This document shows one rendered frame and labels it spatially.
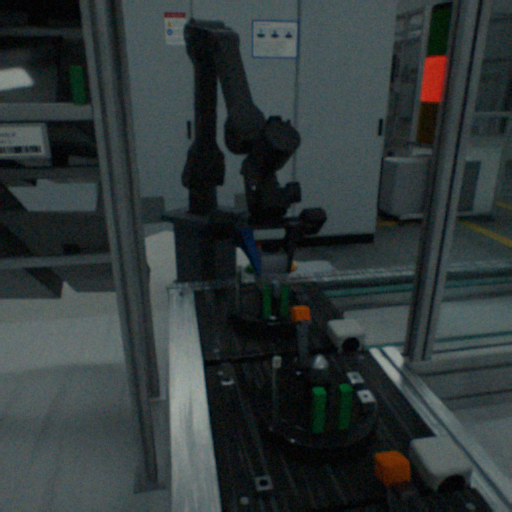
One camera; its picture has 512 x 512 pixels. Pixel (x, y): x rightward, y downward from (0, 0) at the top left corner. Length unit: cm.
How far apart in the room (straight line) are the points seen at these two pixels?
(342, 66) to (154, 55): 146
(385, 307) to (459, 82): 49
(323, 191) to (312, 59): 106
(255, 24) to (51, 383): 320
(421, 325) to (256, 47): 319
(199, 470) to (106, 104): 36
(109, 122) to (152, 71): 317
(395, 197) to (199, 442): 38
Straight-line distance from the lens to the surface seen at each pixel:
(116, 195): 44
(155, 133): 360
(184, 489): 48
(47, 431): 74
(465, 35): 58
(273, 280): 68
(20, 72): 50
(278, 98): 369
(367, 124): 394
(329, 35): 382
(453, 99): 57
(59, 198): 378
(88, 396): 79
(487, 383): 78
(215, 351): 64
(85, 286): 80
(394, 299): 93
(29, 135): 44
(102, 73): 43
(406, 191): 60
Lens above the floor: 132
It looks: 22 degrees down
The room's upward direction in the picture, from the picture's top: straight up
